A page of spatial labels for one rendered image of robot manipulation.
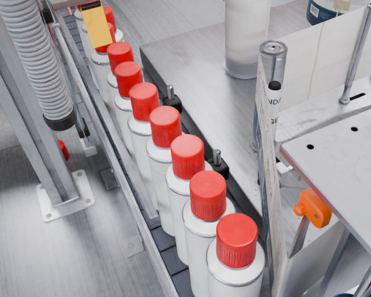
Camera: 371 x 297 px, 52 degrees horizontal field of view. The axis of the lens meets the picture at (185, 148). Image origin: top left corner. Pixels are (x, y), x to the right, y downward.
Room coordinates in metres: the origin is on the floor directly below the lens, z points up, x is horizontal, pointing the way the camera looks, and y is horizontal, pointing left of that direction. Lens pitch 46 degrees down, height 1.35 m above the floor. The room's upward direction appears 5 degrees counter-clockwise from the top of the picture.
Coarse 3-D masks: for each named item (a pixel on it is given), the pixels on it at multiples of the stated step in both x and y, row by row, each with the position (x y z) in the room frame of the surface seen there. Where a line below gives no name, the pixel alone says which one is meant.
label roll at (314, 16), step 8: (312, 0) 0.84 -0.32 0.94; (320, 0) 0.80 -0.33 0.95; (328, 0) 0.79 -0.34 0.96; (336, 0) 0.77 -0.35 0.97; (344, 0) 0.76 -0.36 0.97; (352, 0) 0.75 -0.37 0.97; (360, 0) 0.75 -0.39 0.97; (368, 0) 0.74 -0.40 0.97; (312, 8) 0.83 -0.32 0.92; (320, 8) 0.80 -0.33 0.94; (328, 8) 0.78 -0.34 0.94; (336, 8) 0.77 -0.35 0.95; (344, 8) 0.76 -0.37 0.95; (352, 8) 0.75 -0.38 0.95; (312, 16) 0.82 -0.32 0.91; (320, 16) 0.80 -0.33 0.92; (328, 16) 0.78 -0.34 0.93; (336, 16) 0.77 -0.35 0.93; (312, 24) 0.82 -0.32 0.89
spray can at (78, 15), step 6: (78, 6) 0.65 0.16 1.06; (78, 12) 0.65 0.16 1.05; (78, 18) 0.65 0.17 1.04; (78, 24) 0.65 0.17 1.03; (78, 30) 0.66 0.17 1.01; (84, 42) 0.65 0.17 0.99; (84, 48) 0.65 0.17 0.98; (90, 60) 0.65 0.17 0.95; (90, 66) 0.65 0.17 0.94; (96, 84) 0.65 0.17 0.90
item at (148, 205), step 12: (48, 0) 0.94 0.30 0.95; (60, 12) 0.85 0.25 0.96; (60, 24) 0.79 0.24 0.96; (72, 48) 0.68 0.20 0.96; (84, 72) 0.59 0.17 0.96; (96, 96) 0.52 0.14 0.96; (108, 120) 0.46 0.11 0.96; (108, 132) 0.44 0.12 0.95; (120, 144) 0.40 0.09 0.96; (120, 156) 0.38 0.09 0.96; (132, 168) 0.35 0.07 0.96; (132, 180) 0.33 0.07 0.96; (144, 192) 0.31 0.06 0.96; (144, 204) 0.29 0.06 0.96; (156, 216) 0.27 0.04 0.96
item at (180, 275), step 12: (72, 12) 1.02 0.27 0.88; (72, 24) 0.95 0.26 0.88; (72, 36) 0.89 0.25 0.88; (84, 60) 0.77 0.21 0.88; (96, 108) 0.59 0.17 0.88; (144, 216) 0.33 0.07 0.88; (156, 228) 0.31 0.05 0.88; (156, 240) 0.29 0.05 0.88; (168, 240) 0.28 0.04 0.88; (168, 252) 0.27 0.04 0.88; (168, 264) 0.25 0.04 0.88; (180, 264) 0.25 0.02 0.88; (180, 276) 0.23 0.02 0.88; (180, 288) 0.21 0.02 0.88
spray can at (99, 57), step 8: (112, 32) 0.51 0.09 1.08; (112, 40) 0.51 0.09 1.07; (96, 48) 0.51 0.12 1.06; (104, 48) 0.50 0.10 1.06; (96, 56) 0.51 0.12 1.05; (104, 56) 0.50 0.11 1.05; (96, 64) 0.50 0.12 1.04; (104, 64) 0.49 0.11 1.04; (96, 72) 0.51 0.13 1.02; (104, 72) 0.49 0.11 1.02; (104, 80) 0.50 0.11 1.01; (104, 88) 0.50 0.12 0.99; (104, 96) 0.50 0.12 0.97; (112, 104) 0.49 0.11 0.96; (112, 112) 0.50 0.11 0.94; (112, 120) 0.50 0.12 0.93; (120, 136) 0.50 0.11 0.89
